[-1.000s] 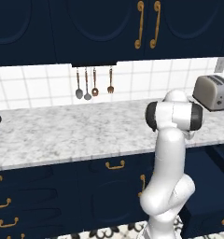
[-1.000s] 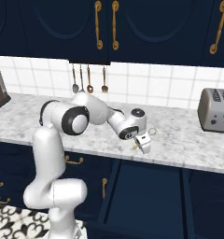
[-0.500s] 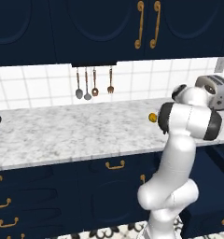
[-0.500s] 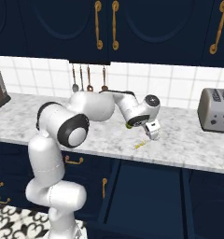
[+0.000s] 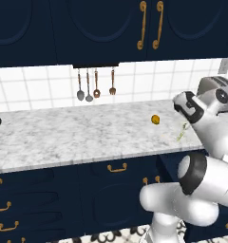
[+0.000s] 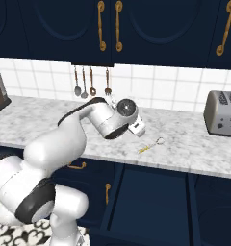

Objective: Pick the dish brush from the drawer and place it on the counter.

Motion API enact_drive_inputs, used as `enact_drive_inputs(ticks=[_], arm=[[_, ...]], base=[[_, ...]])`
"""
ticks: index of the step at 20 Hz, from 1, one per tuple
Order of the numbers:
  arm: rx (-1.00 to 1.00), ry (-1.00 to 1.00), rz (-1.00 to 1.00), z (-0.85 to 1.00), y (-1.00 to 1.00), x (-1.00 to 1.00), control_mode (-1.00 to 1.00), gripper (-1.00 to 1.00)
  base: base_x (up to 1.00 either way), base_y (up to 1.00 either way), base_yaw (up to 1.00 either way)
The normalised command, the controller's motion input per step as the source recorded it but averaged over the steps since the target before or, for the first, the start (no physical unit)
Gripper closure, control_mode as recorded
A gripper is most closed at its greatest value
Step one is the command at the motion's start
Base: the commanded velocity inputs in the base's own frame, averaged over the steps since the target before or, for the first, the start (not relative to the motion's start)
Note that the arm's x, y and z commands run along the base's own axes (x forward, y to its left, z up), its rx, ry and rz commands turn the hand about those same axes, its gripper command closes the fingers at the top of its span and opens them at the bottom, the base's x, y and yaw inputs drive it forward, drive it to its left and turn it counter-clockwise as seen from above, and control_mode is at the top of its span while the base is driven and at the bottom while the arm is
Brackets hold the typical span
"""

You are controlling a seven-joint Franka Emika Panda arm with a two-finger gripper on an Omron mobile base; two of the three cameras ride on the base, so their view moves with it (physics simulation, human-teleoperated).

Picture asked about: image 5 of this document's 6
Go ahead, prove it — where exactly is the yellow lemon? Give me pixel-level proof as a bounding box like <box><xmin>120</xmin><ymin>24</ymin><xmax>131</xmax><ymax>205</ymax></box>
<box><xmin>150</xmin><ymin>114</ymin><xmax>162</xmax><ymax>125</ymax></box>

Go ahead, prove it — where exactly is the brown wooden hanging spoon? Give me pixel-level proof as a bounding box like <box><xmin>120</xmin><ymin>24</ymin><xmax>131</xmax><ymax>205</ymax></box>
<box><xmin>92</xmin><ymin>68</ymin><xmax>102</xmax><ymax>99</ymax></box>

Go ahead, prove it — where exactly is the long brass cupboard handle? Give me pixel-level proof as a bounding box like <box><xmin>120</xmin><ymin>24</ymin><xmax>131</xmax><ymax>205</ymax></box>
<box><xmin>151</xmin><ymin>0</ymin><xmax>164</xmax><ymax>50</ymax></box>
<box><xmin>136</xmin><ymin>0</ymin><xmax>148</xmax><ymax>51</ymax></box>

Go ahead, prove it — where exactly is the navy wall cupboard door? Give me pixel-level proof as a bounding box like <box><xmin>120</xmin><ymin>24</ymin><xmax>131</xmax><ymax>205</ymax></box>
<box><xmin>48</xmin><ymin>0</ymin><xmax>150</xmax><ymax>65</ymax></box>
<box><xmin>146</xmin><ymin>0</ymin><xmax>228</xmax><ymax>61</ymax></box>
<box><xmin>0</xmin><ymin>0</ymin><xmax>58</xmax><ymax>68</ymax></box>

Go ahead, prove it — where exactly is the silver toaster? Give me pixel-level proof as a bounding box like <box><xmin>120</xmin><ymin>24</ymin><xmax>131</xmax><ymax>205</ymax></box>
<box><xmin>196</xmin><ymin>75</ymin><xmax>228</xmax><ymax>117</ymax></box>

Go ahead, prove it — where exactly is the grey hanging spoon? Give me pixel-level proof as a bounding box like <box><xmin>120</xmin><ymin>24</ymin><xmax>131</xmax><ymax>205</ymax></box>
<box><xmin>76</xmin><ymin>68</ymin><xmax>86</xmax><ymax>103</ymax></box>
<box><xmin>85</xmin><ymin>68</ymin><xmax>94</xmax><ymax>103</ymax></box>

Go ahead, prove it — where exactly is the grey wall socket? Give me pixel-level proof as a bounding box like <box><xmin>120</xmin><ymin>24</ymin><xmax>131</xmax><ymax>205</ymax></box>
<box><xmin>218</xmin><ymin>58</ymin><xmax>228</xmax><ymax>75</ymax></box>

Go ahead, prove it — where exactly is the brown hanging fork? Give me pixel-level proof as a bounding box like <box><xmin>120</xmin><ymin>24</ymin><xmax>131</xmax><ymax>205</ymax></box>
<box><xmin>108</xmin><ymin>67</ymin><xmax>118</xmax><ymax>96</ymax></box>

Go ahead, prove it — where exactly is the navy drawer front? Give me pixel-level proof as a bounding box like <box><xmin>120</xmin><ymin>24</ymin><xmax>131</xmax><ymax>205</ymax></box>
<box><xmin>0</xmin><ymin>166</ymin><xmax>80</xmax><ymax>196</ymax></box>
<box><xmin>0</xmin><ymin>231</ymin><xmax>84</xmax><ymax>243</ymax></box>
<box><xmin>0</xmin><ymin>191</ymin><xmax>81</xmax><ymax>219</ymax></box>
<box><xmin>77</xmin><ymin>155</ymin><xmax>166</xmax><ymax>184</ymax></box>
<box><xmin>0</xmin><ymin>212</ymin><xmax>82</xmax><ymax>240</ymax></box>

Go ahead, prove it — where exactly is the black utensil rail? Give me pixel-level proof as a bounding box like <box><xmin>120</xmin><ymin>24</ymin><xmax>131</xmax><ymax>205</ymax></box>
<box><xmin>72</xmin><ymin>63</ymin><xmax>120</xmax><ymax>69</ymax></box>

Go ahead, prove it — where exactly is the pale green stalk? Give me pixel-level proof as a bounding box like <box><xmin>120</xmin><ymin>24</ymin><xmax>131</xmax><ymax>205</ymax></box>
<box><xmin>176</xmin><ymin>122</ymin><xmax>190</xmax><ymax>142</ymax></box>

